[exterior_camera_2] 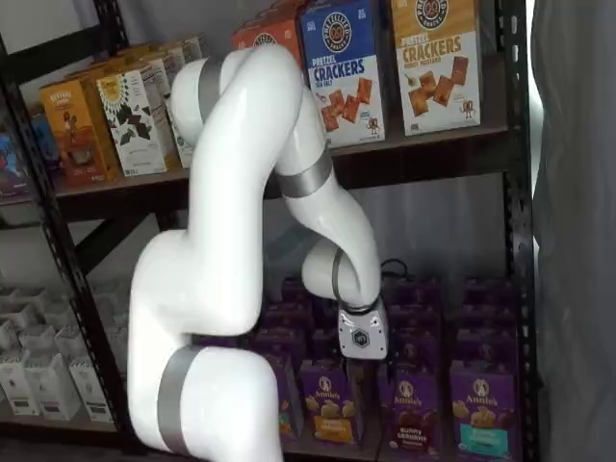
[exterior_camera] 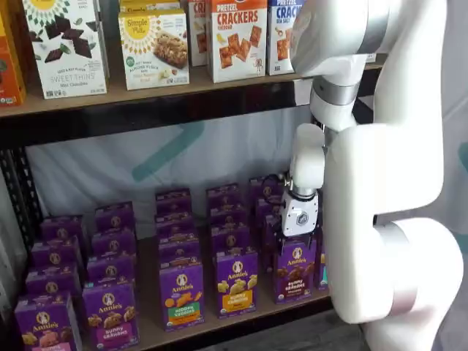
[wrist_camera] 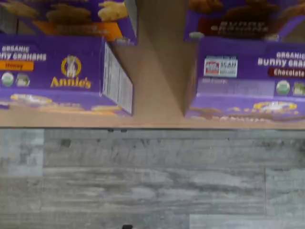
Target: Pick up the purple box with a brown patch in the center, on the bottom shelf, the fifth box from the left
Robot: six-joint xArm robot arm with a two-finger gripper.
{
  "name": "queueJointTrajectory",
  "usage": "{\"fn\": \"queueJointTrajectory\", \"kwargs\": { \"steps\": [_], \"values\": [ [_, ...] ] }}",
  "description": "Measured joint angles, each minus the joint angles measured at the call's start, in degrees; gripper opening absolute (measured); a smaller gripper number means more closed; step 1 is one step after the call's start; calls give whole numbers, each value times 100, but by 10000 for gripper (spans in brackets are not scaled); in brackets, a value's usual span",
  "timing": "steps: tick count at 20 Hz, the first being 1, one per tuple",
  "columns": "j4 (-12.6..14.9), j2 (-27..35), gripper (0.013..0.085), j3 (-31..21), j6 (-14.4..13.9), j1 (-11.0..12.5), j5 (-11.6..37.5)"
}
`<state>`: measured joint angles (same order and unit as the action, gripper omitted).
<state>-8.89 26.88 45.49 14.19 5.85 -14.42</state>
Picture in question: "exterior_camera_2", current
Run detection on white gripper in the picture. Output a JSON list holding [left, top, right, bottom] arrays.
[[337, 297, 402, 389]]

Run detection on purple Annie's box brown bunnies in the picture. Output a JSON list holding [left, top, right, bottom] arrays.
[[378, 364, 445, 454]]

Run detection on purple Annie's box yellow label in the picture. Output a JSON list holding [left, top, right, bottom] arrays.
[[297, 358, 363, 449]]

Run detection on purple Annie's box green label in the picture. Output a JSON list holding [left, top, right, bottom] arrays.
[[274, 354, 305, 442]]

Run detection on purple Annie's box teal label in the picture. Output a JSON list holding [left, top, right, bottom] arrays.
[[449, 359, 520, 459]]

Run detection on Simple Mills bars box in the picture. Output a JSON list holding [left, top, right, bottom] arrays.
[[161, 34, 209, 73], [165, 93, 194, 170]]

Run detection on wooden shelf board with crackers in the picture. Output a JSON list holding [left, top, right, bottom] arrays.
[[50, 125, 510, 198]]

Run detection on blue sea salt crackers box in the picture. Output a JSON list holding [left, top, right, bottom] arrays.
[[297, 0, 389, 149]]

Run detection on honey mustard pretzel crackers box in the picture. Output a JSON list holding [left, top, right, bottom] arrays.
[[389, 0, 483, 138]]

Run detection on white Sweet Thins box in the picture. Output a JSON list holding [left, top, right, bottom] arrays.
[[94, 61, 169, 178]]

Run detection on orange cheddar pretzel crackers box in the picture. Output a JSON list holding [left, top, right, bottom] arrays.
[[230, 0, 304, 57]]

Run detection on orange snack box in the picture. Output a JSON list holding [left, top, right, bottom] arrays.
[[38, 75, 120, 188]]

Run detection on plain white hanging curtain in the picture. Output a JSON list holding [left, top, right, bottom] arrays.
[[528, 0, 616, 462]]

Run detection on white gable-top carton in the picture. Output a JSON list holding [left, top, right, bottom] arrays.
[[68, 358, 111, 424], [24, 353, 82, 421], [0, 320, 24, 357], [42, 300, 81, 329], [0, 361, 40, 418], [19, 324, 59, 358], [54, 325, 90, 360], [9, 287, 52, 317]]

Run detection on blue snack bag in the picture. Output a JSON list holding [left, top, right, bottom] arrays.
[[30, 112, 63, 173]]

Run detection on purple snack bag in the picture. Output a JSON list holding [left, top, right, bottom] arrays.
[[0, 120, 31, 199]]

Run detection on long black hanging cable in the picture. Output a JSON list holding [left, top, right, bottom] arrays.
[[379, 258, 415, 297]]

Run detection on black metal shelf frame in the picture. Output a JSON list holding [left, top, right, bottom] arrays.
[[0, 0, 536, 462]]

